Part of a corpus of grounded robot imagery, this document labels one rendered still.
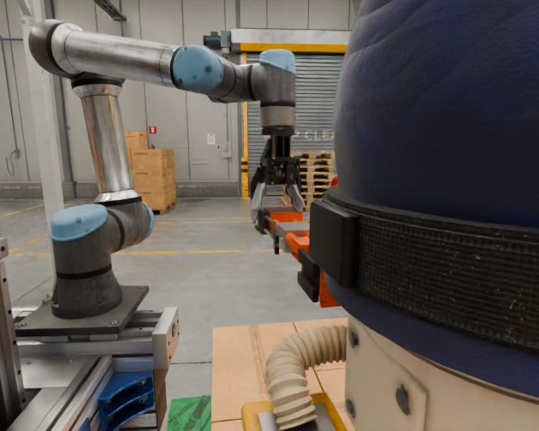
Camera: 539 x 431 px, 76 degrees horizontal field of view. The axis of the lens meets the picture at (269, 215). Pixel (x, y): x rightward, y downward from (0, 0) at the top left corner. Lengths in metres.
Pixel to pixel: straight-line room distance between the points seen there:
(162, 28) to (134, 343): 10.07
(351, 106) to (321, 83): 10.06
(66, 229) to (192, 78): 0.43
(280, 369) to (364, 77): 0.29
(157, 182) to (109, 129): 6.61
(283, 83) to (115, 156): 0.46
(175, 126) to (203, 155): 1.07
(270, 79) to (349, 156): 0.57
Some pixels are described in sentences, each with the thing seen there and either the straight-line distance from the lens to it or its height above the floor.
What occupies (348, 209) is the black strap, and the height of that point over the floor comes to 1.38.
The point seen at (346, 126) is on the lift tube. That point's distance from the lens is 0.18.
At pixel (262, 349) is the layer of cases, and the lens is 1.62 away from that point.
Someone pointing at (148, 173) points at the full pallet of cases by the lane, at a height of 0.87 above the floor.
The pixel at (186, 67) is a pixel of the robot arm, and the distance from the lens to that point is 0.66.
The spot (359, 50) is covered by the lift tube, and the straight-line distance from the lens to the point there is 0.18.
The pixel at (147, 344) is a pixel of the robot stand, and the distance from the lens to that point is 0.89.
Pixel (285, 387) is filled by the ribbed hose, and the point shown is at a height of 1.18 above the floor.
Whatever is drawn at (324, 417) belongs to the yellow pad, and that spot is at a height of 1.14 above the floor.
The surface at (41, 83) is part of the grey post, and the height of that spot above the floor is 1.93.
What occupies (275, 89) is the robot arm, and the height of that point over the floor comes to 1.52.
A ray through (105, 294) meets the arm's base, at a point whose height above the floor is 1.08.
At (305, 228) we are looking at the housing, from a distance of 0.64.
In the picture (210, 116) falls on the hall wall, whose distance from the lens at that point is 10.08.
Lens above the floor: 1.41
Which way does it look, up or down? 11 degrees down
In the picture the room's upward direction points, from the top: straight up
